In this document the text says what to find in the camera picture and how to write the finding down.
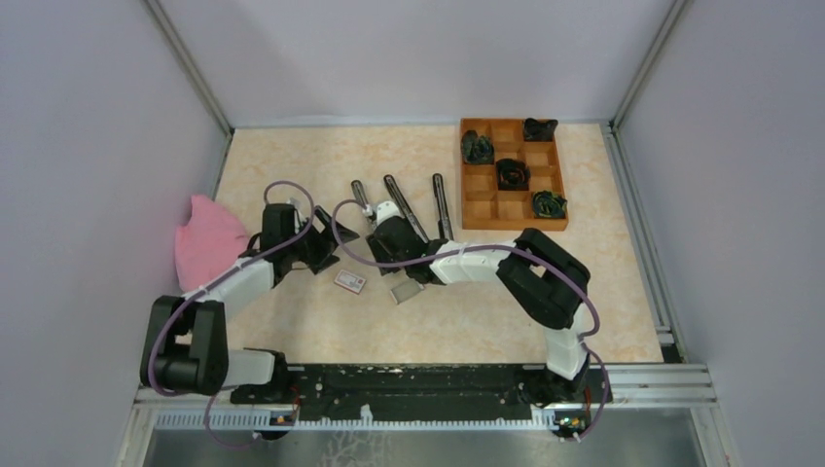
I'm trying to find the blue green rolled sock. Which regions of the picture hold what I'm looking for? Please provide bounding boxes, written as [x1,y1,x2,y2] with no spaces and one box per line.
[531,191,567,219]

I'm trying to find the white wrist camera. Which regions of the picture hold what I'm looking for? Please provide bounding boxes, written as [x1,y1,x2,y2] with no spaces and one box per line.
[362,200,403,226]
[287,198,307,231]

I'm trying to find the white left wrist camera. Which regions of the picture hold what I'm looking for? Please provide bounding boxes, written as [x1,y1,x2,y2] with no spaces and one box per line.
[287,198,307,231]

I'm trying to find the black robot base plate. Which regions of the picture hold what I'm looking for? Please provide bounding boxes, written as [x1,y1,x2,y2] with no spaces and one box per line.
[230,350,614,443]

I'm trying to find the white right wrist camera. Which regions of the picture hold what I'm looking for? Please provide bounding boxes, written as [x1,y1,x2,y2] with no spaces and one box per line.
[362,200,403,226]

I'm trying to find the red white staple box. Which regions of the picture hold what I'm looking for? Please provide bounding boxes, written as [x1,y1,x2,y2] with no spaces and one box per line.
[334,269,366,295]

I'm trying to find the green camouflage rolled sock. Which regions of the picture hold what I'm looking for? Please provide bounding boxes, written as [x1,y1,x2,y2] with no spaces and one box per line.
[460,130,494,165]

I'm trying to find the staple box tray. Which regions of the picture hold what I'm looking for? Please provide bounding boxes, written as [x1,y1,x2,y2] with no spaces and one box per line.
[390,279,425,305]

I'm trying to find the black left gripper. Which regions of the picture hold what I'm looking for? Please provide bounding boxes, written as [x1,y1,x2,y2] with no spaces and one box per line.
[285,205,358,274]

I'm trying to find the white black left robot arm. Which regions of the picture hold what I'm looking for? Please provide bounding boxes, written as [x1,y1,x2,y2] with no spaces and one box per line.
[139,203,360,403]

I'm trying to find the dark rolled sock back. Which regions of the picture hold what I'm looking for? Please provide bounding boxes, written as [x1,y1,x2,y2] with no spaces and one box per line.
[522,118,559,142]

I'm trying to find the wooden compartment tray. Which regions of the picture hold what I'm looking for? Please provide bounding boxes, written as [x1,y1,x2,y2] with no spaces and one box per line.
[458,118,570,232]

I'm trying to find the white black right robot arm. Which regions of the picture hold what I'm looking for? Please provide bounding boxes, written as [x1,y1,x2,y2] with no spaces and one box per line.
[367,216,594,401]

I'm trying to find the black stapler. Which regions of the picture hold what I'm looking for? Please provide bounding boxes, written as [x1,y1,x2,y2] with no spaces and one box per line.
[383,174,430,242]
[432,173,454,240]

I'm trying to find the pink cloth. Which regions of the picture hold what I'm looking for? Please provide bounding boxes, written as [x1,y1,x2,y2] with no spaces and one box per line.
[174,195,250,292]

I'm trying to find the grey silver stapler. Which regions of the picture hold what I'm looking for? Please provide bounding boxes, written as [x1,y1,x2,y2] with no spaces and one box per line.
[350,180,388,262]

